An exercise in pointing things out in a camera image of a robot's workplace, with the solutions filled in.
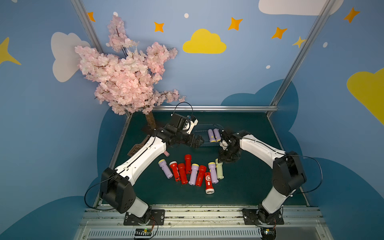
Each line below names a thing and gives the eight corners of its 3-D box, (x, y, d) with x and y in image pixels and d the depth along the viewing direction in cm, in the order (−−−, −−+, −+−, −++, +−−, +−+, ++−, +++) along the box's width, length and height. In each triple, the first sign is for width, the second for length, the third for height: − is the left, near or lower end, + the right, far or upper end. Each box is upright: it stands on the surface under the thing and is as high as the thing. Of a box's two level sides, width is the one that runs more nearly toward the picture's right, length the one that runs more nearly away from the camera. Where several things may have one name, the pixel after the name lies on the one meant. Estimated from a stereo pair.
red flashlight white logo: (205, 193, 83) (205, 192, 81) (204, 174, 91) (204, 172, 88) (213, 193, 83) (214, 192, 81) (212, 174, 91) (212, 172, 88)
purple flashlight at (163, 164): (168, 180, 87) (167, 178, 86) (158, 163, 94) (157, 161, 92) (174, 176, 89) (174, 174, 87) (164, 159, 96) (163, 158, 94)
